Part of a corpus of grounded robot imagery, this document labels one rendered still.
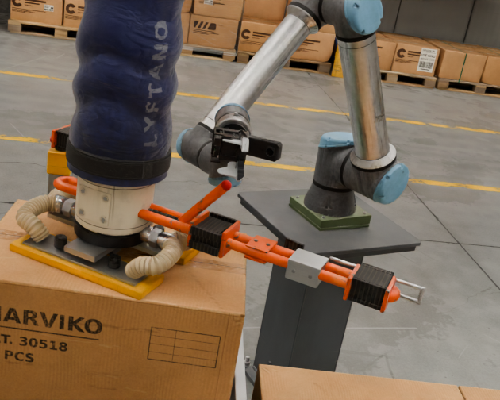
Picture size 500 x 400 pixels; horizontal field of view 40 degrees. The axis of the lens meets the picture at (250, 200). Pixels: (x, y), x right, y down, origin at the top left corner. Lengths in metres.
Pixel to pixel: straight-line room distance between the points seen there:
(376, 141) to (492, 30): 8.99
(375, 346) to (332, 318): 0.66
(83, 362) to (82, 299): 0.16
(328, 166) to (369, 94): 0.39
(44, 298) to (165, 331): 0.26
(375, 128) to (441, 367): 1.44
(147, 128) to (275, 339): 1.47
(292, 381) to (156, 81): 0.97
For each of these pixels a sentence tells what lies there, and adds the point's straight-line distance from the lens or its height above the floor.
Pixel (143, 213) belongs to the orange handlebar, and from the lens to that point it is 1.52.
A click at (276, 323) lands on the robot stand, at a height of 0.29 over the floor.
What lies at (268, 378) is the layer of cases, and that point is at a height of 0.54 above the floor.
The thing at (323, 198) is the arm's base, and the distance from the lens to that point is 2.44.
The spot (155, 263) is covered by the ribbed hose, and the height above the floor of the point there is 1.02.
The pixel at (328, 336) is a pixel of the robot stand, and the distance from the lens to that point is 2.70.
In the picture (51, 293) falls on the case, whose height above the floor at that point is 0.94.
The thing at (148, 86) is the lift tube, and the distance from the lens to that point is 1.40.
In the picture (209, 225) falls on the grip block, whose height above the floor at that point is 1.10.
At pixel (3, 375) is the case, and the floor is 0.71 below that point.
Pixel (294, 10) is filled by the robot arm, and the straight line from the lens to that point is 2.06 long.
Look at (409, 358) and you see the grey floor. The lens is 3.28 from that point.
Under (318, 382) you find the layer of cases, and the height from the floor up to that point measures 0.54.
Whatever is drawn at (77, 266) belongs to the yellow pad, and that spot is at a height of 0.97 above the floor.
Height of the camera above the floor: 1.72
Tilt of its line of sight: 22 degrees down
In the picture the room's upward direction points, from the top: 10 degrees clockwise
